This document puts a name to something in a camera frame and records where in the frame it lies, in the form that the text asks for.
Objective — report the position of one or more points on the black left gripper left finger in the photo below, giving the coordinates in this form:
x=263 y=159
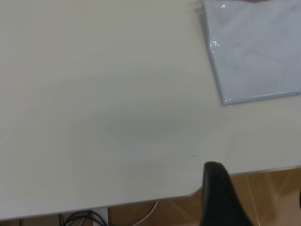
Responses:
x=218 y=200

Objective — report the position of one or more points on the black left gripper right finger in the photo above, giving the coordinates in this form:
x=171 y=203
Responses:
x=300 y=201

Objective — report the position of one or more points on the clear zip bag red zipper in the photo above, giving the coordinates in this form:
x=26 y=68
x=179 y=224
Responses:
x=256 y=54

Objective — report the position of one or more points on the white table leg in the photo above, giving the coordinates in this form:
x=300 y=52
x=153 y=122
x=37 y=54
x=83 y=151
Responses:
x=101 y=217

